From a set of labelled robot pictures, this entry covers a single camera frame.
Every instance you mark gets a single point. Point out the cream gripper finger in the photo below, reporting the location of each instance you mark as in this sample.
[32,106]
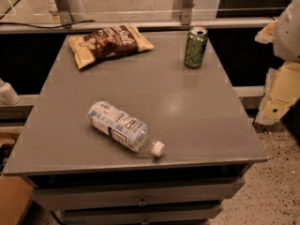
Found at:
[281,92]
[267,34]

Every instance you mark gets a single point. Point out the green soda can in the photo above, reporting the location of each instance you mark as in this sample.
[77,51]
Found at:
[195,47]

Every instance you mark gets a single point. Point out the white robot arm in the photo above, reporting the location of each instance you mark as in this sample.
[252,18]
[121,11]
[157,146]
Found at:
[286,43]

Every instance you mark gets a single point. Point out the clear plastic water bottle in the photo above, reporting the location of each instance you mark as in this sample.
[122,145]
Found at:
[124,128]

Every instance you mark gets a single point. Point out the brown chip bag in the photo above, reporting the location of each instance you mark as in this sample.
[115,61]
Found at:
[108,42]

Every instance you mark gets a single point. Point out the grey drawer cabinet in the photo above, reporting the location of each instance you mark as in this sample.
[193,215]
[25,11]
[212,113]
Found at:
[91,179]

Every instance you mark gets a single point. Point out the white pipe at left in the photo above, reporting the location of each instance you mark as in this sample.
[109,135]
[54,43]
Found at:
[8,94]

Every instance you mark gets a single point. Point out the cardboard box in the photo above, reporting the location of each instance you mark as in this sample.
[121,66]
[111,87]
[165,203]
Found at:
[14,192]

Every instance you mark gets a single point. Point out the metal bracket centre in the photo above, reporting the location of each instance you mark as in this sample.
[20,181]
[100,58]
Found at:
[182,10]

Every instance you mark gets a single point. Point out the metal bracket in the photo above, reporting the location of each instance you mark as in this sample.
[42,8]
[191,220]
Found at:
[63,11]
[182,10]

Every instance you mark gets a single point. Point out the metal bracket left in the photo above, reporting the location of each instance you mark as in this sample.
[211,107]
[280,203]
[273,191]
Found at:
[63,11]

